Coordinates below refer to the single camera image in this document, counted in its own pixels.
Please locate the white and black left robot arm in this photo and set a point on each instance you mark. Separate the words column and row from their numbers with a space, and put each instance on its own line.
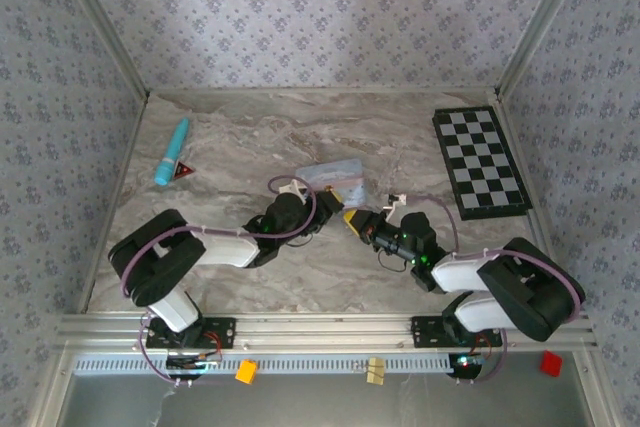
column 160, row 257

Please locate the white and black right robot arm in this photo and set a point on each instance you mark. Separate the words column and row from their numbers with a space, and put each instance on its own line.
column 530, row 292

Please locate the black and grey chessboard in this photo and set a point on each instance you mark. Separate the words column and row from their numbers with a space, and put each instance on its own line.
column 480, row 162

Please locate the black red triangle piece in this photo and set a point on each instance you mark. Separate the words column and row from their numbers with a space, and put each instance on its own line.
column 182, row 171

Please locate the turquoise pen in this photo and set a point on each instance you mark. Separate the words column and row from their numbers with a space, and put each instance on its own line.
column 174, row 152

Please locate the small controller circuit board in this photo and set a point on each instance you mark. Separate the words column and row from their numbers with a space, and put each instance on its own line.
column 466, row 364
column 192, row 364

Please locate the yellow toy block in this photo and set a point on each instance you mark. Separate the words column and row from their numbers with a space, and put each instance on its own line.
column 247, row 372

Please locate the red toy block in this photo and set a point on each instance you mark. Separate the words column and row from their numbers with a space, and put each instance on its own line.
column 550, row 363

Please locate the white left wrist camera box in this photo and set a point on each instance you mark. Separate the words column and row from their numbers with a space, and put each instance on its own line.
column 292, row 188

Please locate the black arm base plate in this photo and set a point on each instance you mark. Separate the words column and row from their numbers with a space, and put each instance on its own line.
column 425, row 332
column 222, row 332

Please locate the aluminium mounting rail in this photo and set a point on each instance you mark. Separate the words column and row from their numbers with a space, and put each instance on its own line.
column 320, row 332

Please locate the aluminium frame post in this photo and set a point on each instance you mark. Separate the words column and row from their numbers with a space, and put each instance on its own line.
column 100, row 17
column 545, row 17

